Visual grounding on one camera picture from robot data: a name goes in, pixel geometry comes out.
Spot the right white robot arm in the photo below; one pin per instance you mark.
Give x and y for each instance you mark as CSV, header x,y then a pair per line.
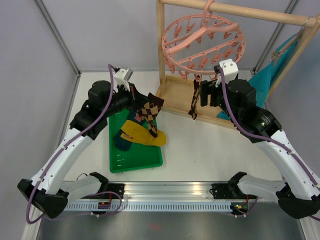
x,y
297,193

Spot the teal reindeer sock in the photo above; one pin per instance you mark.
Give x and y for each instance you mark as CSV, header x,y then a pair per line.
x,y
121,143

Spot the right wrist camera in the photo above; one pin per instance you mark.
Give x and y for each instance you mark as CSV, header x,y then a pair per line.
x,y
229,69

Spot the brown argyle sock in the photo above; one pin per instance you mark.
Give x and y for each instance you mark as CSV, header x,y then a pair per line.
x,y
196,95
150,111

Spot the teal cloth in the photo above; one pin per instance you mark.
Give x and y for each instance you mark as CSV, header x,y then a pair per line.
x,y
265,78

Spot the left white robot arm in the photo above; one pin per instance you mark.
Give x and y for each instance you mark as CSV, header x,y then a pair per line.
x,y
47,191

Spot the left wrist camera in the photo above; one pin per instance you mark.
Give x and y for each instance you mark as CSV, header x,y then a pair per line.
x,y
122,77

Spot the white cable duct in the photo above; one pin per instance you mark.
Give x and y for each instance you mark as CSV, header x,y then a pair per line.
x,y
155,206

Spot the pink round clip hanger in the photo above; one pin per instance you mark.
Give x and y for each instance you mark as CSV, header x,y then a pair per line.
x,y
194,44

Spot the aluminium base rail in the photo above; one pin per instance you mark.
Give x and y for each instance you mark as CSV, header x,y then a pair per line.
x,y
159,191

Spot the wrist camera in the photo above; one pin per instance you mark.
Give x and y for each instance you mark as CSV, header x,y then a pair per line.
x,y
229,69
122,77

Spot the green plastic tray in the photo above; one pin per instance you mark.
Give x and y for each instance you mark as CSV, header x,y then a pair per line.
x,y
138,157

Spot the yellow sock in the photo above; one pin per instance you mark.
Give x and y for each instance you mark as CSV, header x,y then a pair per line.
x,y
135,133

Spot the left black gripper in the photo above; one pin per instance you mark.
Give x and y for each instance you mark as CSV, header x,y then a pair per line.
x,y
137,100

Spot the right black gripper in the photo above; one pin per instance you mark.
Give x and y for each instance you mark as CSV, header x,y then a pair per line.
x,y
208,87

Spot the wooden clothes rack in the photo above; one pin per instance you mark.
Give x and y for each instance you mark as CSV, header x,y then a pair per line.
x,y
174,86

